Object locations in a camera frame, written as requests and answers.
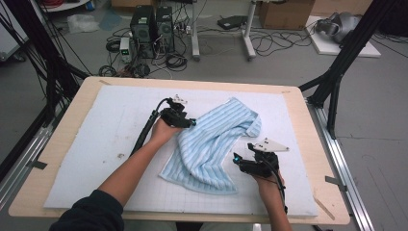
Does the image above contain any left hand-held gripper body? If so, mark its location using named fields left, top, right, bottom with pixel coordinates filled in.
left=159, top=94, right=189, bottom=128

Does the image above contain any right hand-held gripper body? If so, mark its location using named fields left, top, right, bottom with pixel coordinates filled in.
left=240, top=138, right=291, bottom=178

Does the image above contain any blue striped towel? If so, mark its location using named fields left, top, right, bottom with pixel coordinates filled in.
left=158, top=96, right=263, bottom=195

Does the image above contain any person's left hand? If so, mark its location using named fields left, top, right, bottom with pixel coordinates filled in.
left=150, top=117, right=184, bottom=146

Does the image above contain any person's right hand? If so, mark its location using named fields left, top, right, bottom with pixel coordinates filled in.
left=253, top=171, right=285, bottom=200

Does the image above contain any wooden table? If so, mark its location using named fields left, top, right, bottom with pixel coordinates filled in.
left=8, top=75, right=351, bottom=225

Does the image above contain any white gridded foam mat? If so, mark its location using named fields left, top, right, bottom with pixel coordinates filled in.
left=42, top=85, right=319, bottom=218

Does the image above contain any white bench power supply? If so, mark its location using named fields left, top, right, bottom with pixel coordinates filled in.
left=119, top=37, right=133, bottom=64

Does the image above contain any white desk leg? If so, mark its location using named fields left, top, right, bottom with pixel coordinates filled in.
left=242, top=0, right=258, bottom=62
left=191, top=0, right=202, bottom=62

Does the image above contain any slim black computer tower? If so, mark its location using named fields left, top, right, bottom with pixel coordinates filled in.
left=155, top=5, right=176, bottom=54

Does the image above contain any large black computer tower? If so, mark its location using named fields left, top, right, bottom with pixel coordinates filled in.
left=129, top=5, right=156, bottom=60

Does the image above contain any flat black device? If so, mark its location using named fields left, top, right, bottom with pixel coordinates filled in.
left=217, top=14, right=248, bottom=31

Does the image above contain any white floor board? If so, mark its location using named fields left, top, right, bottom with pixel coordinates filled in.
left=304, top=14, right=382, bottom=59

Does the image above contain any clear plastic bag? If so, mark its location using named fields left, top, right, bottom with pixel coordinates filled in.
left=66, top=13, right=100, bottom=35

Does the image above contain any large cardboard box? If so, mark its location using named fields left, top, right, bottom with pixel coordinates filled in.
left=258, top=0, right=316, bottom=31

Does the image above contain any grey headset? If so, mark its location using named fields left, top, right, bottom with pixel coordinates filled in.
left=316, top=12, right=362, bottom=45

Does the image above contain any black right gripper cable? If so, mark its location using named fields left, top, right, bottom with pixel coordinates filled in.
left=266, top=160, right=289, bottom=216

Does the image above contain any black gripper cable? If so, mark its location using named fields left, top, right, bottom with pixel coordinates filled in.
left=129, top=97, right=171, bottom=158
left=266, top=160, right=289, bottom=216

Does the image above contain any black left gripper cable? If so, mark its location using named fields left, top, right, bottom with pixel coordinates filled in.
left=129, top=97, right=171, bottom=158

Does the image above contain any coiled black cable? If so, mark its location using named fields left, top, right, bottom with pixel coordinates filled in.
left=165, top=52, right=189, bottom=72

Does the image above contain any grey rail bracket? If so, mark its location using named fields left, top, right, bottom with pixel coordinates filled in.
left=26, top=160, right=49, bottom=170
left=324, top=175, right=348, bottom=193

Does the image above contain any aluminium rail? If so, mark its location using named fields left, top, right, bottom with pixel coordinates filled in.
left=0, top=124, right=56, bottom=211
left=306, top=98, right=376, bottom=231

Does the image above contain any tangle of floor cables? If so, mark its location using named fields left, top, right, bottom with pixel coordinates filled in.
left=249, top=28, right=319, bottom=58

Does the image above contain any black metal frame stand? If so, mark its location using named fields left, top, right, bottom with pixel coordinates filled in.
left=0, top=0, right=91, bottom=124
left=297, top=0, right=396, bottom=141

